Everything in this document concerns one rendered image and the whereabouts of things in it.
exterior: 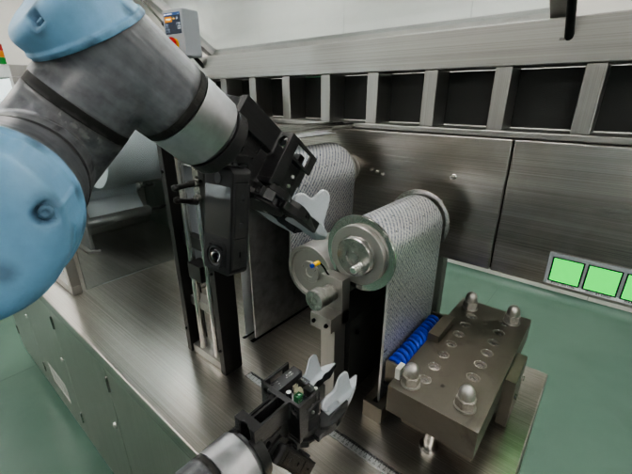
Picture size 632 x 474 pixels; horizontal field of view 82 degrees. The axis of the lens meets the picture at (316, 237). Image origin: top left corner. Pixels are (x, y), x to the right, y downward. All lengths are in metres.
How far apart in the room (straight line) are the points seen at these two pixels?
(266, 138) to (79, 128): 0.18
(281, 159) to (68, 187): 0.24
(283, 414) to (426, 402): 0.29
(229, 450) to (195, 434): 0.37
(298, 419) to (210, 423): 0.37
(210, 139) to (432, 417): 0.57
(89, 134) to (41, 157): 0.11
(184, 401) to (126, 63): 0.74
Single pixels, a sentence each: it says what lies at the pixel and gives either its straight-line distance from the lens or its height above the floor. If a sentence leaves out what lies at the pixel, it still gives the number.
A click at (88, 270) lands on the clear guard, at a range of 1.46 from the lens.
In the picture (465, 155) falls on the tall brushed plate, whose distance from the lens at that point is 0.90.
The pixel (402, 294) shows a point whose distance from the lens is 0.74.
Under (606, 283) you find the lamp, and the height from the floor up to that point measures 1.18.
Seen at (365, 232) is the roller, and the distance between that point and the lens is 0.64.
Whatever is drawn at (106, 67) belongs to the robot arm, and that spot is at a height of 1.54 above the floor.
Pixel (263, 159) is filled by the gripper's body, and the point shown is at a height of 1.46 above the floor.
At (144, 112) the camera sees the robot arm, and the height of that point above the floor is 1.51.
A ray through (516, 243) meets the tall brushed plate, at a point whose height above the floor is 1.22.
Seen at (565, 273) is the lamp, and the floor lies 1.18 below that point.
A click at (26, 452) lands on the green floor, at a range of 2.34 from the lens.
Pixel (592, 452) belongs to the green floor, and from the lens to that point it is 2.31.
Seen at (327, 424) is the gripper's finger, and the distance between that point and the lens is 0.56.
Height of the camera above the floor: 1.52
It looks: 21 degrees down
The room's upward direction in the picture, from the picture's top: straight up
